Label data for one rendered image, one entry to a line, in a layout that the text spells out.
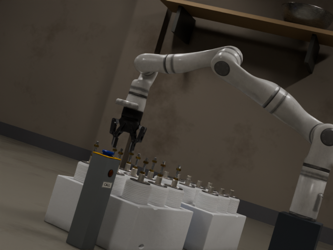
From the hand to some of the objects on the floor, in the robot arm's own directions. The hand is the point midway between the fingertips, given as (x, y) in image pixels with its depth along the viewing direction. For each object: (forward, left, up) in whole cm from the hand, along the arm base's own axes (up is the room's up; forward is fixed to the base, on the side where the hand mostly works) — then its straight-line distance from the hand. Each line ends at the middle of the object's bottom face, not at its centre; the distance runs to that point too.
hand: (122, 146), depth 211 cm
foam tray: (-15, -64, -35) cm, 75 cm away
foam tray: (-3, -12, -35) cm, 37 cm away
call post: (-4, +18, -35) cm, 40 cm away
